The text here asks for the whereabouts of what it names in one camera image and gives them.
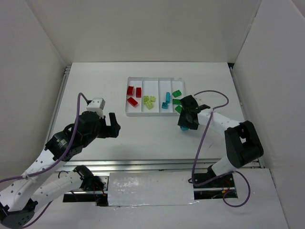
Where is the white tape sheet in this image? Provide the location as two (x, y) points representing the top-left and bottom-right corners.
(108, 171), (195, 207)

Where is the red studded lego brick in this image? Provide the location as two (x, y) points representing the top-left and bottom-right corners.
(135, 87), (142, 98)

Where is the green long lego plate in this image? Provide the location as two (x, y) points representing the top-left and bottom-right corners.
(173, 99), (181, 105)

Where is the blue long lego brick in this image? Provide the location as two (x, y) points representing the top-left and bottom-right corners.
(165, 92), (171, 104)

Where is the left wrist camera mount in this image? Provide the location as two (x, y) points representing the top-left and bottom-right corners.
(86, 98), (105, 119)

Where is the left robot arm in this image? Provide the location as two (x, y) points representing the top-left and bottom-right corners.
(0, 111), (121, 229)

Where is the green lego brick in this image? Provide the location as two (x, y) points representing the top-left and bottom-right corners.
(172, 90), (182, 98)
(175, 105), (182, 114)

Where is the white four-compartment tray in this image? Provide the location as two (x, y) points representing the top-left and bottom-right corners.
(125, 77), (186, 117)

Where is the blue oval lego block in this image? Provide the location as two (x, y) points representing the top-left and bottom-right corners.
(180, 126), (189, 131)

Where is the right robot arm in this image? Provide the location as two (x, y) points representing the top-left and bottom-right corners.
(178, 93), (264, 187)

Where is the small blue lego brick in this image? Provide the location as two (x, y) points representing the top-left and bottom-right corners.
(162, 102), (168, 109)

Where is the red sloped lego brick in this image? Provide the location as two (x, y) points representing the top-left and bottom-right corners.
(127, 97), (138, 107)

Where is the red flower cylinder lego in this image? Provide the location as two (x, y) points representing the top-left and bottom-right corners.
(127, 86), (134, 96)

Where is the lime sloped lego brick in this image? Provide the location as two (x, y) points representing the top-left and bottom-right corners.
(143, 95), (150, 104)

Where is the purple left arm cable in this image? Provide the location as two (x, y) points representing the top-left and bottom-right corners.
(0, 92), (92, 229)

